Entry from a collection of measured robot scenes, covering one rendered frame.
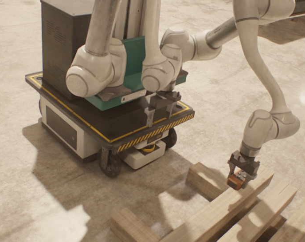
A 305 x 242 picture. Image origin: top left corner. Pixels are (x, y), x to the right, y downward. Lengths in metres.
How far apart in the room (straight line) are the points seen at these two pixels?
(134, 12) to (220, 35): 0.49
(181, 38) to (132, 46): 0.28
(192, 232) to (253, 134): 0.50
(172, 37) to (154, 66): 0.61
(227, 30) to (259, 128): 0.61
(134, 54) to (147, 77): 0.62
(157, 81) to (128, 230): 0.71
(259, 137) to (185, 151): 0.92
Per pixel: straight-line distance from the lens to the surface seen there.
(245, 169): 1.59
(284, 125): 1.55
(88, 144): 1.95
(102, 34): 1.39
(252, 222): 1.69
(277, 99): 1.57
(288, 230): 1.75
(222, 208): 1.69
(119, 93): 1.71
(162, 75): 1.33
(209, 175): 2.00
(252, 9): 1.50
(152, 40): 1.35
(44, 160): 2.11
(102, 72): 1.44
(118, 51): 1.60
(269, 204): 1.82
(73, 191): 1.91
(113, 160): 1.88
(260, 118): 1.44
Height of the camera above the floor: 1.36
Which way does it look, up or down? 33 degrees down
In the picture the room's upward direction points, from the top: 10 degrees clockwise
